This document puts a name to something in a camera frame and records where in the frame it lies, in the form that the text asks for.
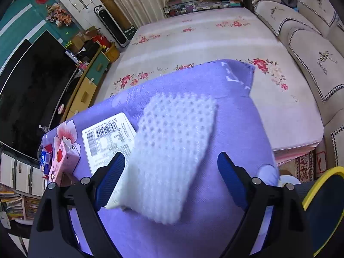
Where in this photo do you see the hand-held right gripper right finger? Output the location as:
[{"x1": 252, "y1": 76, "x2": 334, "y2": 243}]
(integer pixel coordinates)
[{"x1": 217, "y1": 152, "x2": 315, "y2": 258}]

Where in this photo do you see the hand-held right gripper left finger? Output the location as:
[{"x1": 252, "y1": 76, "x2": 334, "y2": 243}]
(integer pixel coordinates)
[{"x1": 28, "y1": 152, "x2": 127, "y2": 258}]

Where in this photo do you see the white barcode box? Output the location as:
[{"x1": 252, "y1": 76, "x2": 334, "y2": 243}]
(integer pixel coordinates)
[{"x1": 81, "y1": 112, "x2": 138, "y2": 210}]

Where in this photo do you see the pink strawberry carton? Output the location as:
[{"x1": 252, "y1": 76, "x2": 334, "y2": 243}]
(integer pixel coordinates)
[{"x1": 48, "y1": 140, "x2": 81, "y2": 187}]

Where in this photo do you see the white foam net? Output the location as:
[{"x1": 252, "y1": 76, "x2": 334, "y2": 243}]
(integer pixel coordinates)
[{"x1": 105, "y1": 91, "x2": 218, "y2": 225}]

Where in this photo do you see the black yellow-rimmed trash bin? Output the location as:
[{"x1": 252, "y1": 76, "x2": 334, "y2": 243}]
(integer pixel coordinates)
[{"x1": 301, "y1": 167, "x2": 344, "y2": 257}]

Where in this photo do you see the purple floral tablecloth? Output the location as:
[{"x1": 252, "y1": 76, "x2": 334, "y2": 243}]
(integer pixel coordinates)
[{"x1": 41, "y1": 59, "x2": 280, "y2": 258}]

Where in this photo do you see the white round lid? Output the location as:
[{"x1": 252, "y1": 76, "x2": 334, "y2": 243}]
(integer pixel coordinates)
[{"x1": 278, "y1": 175, "x2": 301, "y2": 187}]

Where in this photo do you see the small blue box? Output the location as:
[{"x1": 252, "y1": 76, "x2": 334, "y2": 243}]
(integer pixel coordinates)
[{"x1": 40, "y1": 151, "x2": 52, "y2": 173}]

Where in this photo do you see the patterned floor rug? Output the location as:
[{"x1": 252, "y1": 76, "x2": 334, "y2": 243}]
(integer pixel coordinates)
[{"x1": 279, "y1": 150, "x2": 327, "y2": 183}]

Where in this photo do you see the white drawer cabinet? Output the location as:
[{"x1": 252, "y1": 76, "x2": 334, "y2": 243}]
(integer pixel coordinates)
[{"x1": 0, "y1": 150, "x2": 47, "y2": 197}]

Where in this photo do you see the pile of books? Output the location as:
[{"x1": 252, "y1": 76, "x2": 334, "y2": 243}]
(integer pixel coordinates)
[{"x1": 0, "y1": 184, "x2": 41, "y2": 221}]

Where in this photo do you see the large black television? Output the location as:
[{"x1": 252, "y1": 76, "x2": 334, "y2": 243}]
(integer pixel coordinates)
[{"x1": 0, "y1": 30, "x2": 81, "y2": 162}]

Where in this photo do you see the yellow plastic bucket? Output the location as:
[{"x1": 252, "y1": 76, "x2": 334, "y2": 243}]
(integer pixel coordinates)
[{"x1": 105, "y1": 43, "x2": 120, "y2": 62}]

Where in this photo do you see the black long box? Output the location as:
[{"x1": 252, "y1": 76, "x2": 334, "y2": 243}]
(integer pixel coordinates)
[{"x1": 64, "y1": 50, "x2": 82, "y2": 62}]

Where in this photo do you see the white floral mattress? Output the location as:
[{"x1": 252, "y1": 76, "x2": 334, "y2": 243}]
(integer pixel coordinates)
[{"x1": 103, "y1": 7, "x2": 324, "y2": 164}]

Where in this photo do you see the open cardboard box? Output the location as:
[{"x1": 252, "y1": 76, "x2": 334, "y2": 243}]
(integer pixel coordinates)
[{"x1": 70, "y1": 26, "x2": 101, "y2": 51}]

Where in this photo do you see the black tower fan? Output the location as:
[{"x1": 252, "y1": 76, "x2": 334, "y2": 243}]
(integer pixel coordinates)
[{"x1": 94, "y1": 5, "x2": 135, "y2": 48}]

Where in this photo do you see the beige sofa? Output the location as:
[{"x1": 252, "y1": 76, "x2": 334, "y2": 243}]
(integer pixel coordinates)
[{"x1": 243, "y1": 0, "x2": 344, "y2": 167}]

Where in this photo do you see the artificial flower bunch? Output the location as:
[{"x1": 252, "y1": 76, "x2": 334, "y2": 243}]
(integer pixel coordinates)
[{"x1": 45, "y1": 3, "x2": 73, "y2": 27}]

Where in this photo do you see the glass coffee table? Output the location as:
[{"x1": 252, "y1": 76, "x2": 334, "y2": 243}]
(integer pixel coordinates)
[{"x1": 163, "y1": 0, "x2": 245, "y2": 19}]

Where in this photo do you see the white standing air conditioner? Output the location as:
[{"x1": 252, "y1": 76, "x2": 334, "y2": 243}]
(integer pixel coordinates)
[{"x1": 55, "y1": 0, "x2": 98, "y2": 30}]

